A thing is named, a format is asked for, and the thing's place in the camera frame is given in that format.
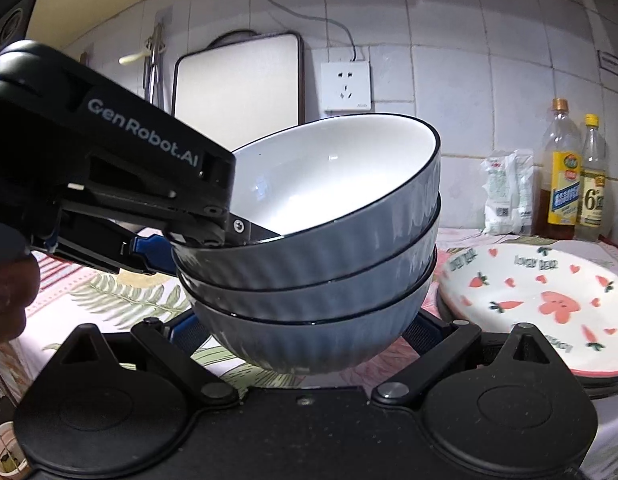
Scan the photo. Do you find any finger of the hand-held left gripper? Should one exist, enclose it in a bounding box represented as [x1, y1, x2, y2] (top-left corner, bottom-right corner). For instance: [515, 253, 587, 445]
[56, 210, 176, 275]
[164, 202, 284, 248]

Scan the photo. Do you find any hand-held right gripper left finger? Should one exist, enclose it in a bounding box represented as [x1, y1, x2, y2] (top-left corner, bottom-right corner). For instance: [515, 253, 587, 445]
[54, 310, 240, 410]

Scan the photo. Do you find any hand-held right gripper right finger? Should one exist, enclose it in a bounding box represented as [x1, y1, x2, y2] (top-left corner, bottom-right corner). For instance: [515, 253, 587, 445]
[371, 310, 554, 405]

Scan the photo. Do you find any white ribbed bowl dark rim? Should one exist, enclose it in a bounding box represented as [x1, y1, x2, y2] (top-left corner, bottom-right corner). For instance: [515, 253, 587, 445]
[186, 247, 437, 375]
[171, 115, 442, 291]
[176, 195, 442, 323]

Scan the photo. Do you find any pink heart rabbit plate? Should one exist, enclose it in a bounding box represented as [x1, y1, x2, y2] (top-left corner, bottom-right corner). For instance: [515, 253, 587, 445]
[436, 242, 618, 378]

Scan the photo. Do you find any person's left hand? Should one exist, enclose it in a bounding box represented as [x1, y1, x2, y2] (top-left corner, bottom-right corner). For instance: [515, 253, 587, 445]
[0, 255, 38, 378]

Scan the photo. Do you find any floral tablecloth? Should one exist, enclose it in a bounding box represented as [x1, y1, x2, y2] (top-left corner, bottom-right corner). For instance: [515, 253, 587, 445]
[9, 227, 618, 480]

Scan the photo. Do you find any white rice spoon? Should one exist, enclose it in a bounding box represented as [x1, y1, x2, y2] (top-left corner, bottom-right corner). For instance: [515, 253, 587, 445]
[119, 42, 167, 66]

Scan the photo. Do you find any white cutting board dark rim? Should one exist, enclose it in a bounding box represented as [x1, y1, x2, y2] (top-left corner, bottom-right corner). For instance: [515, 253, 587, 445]
[173, 30, 304, 128]

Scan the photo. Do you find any white seasoning packet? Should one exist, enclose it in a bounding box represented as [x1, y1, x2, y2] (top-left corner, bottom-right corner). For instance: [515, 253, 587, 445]
[481, 152, 522, 236]

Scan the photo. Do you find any clear seasoning packet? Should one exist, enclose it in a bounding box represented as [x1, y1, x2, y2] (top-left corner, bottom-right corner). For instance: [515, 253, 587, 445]
[509, 149, 536, 233]

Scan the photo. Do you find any oil bottle yellow label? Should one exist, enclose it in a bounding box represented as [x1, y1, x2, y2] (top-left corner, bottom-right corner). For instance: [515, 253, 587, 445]
[535, 98, 582, 241]

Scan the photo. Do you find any paper cup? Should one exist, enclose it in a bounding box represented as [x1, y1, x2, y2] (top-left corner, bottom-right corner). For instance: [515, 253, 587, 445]
[0, 422, 30, 476]

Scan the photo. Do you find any vinegar bottle yellow cap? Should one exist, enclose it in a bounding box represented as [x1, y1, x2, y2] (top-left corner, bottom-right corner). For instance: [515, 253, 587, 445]
[575, 114, 610, 243]

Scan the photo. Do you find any white wall socket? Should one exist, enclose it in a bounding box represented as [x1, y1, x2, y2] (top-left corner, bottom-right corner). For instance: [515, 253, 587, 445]
[320, 60, 374, 112]

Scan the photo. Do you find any black power cable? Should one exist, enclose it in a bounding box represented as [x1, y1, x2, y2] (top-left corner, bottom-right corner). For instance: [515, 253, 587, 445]
[251, 0, 357, 61]

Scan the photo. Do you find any dark wall label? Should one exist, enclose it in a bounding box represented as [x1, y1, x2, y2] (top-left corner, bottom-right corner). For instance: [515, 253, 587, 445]
[598, 51, 618, 81]

